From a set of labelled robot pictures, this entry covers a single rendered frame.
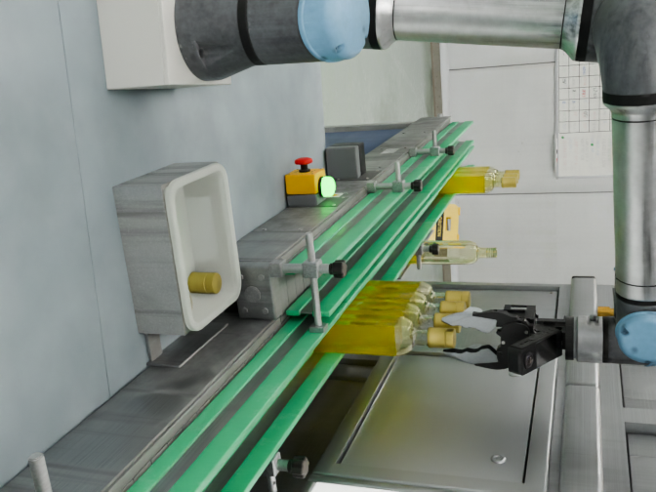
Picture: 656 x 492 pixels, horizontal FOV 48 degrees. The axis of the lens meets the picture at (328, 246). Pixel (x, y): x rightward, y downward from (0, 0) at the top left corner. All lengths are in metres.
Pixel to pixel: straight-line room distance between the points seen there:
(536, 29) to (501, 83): 6.01
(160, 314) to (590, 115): 6.22
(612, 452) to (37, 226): 0.89
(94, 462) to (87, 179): 0.36
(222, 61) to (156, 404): 0.47
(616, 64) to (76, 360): 0.76
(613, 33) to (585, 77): 6.06
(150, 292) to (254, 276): 0.21
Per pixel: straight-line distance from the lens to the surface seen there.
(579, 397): 1.35
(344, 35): 0.99
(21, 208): 0.93
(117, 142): 1.08
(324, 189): 1.58
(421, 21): 1.10
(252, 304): 1.24
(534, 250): 7.38
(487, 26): 1.08
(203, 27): 1.03
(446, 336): 1.25
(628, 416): 1.35
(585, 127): 7.08
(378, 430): 1.25
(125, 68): 1.05
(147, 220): 1.04
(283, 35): 1.00
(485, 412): 1.30
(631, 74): 0.95
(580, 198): 7.22
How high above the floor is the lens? 1.37
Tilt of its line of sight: 19 degrees down
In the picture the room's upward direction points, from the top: 90 degrees clockwise
